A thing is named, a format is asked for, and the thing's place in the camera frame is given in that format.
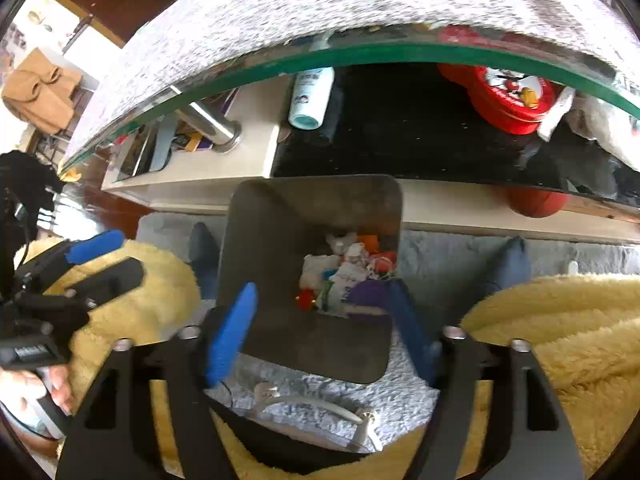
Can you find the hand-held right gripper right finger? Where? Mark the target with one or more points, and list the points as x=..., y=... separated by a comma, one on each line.
x=410, y=320

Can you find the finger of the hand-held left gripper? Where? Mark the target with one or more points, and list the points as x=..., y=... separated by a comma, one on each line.
x=115, y=275
x=95, y=247

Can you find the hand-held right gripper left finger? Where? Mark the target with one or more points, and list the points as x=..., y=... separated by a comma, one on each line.
x=232, y=330

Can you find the green printed plastic wrapper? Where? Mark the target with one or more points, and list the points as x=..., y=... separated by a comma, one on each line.
x=345, y=282

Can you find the white tissue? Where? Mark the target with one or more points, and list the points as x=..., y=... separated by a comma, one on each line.
x=320, y=270

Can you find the grey trash bin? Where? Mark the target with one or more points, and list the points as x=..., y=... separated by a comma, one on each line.
x=280, y=220

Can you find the person's left forearm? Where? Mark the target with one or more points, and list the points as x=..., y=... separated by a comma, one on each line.
x=30, y=427

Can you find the person's left hand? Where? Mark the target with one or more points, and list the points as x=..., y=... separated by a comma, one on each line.
x=20, y=390

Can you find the grey shaggy rug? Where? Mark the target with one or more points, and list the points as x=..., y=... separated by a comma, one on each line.
x=442, y=260

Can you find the silver tablet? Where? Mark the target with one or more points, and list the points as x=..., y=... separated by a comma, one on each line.
x=145, y=147

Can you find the grey blue slipper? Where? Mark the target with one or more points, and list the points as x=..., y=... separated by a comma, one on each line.
x=507, y=262

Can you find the yellow fluffy robe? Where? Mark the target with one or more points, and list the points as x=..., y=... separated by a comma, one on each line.
x=550, y=325

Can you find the beige coat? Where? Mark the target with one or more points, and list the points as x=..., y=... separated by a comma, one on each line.
x=40, y=90

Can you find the metal table leg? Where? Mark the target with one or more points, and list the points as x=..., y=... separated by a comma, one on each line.
x=210, y=125

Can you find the orange basketball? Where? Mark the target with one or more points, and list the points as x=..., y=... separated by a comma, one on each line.
x=537, y=205

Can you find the black topped table shelf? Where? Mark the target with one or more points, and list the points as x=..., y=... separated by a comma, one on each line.
x=400, y=135

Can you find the red round tin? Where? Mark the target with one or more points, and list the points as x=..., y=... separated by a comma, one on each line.
x=505, y=100

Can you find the white lotion bottle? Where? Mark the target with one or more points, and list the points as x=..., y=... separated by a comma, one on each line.
x=311, y=97

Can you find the white plastic bag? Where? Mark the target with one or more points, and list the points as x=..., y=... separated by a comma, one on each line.
x=595, y=120

